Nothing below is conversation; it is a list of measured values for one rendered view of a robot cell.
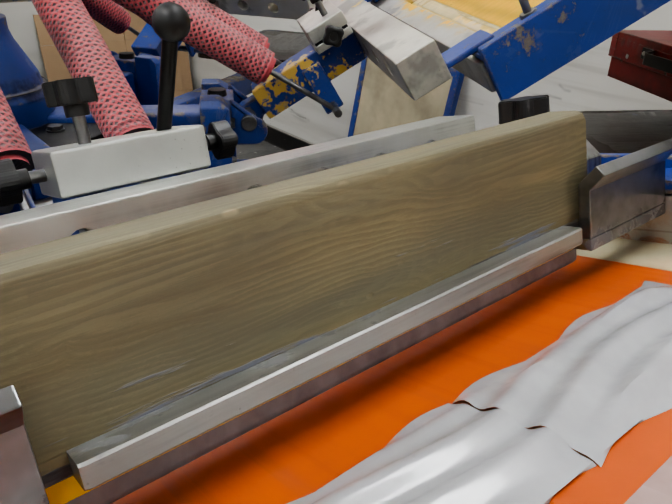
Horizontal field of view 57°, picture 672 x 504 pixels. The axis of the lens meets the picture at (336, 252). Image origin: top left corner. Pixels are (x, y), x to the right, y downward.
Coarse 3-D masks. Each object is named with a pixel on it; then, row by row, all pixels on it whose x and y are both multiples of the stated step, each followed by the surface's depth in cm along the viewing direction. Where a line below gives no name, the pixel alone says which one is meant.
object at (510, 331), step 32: (544, 288) 39; (576, 288) 38; (608, 288) 38; (480, 320) 36; (512, 320) 35; (544, 320) 35; (416, 352) 33; (448, 352) 32; (480, 352) 32; (512, 352) 31; (416, 384) 30; (448, 384) 29; (640, 448) 23; (640, 480) 21
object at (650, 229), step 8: (664, 216) 43; (648, 224) 44; (656, 224) 44; (664, 224) 44; (632, 232) 46; (640, 232) 45; (648, 232) 45; (656, 232) 44; (664, 232) 44; (640, 240) 45; (648, 240) 45; (656, 240) 44; (664, 240) 44
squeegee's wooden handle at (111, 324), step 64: (512, 128) 34; (576, 128) 37; (256, 192) 25; (320, 192) 26; (384, 192) 28; (448, 192) 31; (512, 192) 34; (576, 192) 38; (0, 256) 20; (64, 256) 20; (128, 256) 21; (192, 256) 23; (256, 256) 24; (320, 256) 26; (384, 256) 29; (448, 256) 31; (0, 320) 19; (64, 320) 20; (128, 320) 21; (192, 320) 23; (256, 320) 25; (320, 320) 27; (0, 384) 19; (64, 384) 20; (128, 384) 22; (192, 384) 23; (64, 448) 21
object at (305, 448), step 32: (352, 384) 31; (384, 384) 30; (288, 416) 29; (320, 416) 28; (352, 416) 28; (384, 416) 27; (416, 416) 27; (224, 448) 27; (256, 448) 26; (288, 448) 26; (320, 448) 26; (352, 448) 25; (160, 480) 25; (192, 480) 25; (224, 480) 25; (256, 480) 24; (288, 480) 24; (320, 480) 24; (576, 480) 22; (608, 480) 21
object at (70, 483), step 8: (64, 480) 22; (72, 480) 22; (48, 488) 21; (56, 488) 22; (64, 488) 22; (72, 488) 22; (80, 488) 22; (48, 496) 22; (56, 496) 22; (64, 496) 22; (72, 496) 22
